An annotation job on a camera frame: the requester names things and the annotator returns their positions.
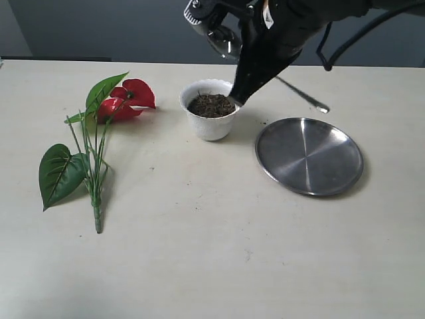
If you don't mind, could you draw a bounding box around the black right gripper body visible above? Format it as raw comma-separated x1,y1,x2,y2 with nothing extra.
247,1,371,66

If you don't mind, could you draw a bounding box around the stainless steel spork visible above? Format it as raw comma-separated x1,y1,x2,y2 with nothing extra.
205,25,331,114

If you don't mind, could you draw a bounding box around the dark brown potting soil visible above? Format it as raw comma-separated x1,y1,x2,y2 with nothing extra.
187,94,236,118

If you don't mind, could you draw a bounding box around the white plastic flower pot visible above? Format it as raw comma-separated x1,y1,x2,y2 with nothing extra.
179,79,240,142

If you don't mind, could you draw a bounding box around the artificial red anthurium plant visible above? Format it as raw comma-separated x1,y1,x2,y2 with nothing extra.
39,73,156,234

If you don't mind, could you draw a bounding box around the round stainless steel plate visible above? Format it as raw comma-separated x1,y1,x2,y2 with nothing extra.
255,118,365,197

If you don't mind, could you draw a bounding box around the black wrist camera on gripper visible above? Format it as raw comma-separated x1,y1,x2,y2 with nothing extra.
183,0,254,36

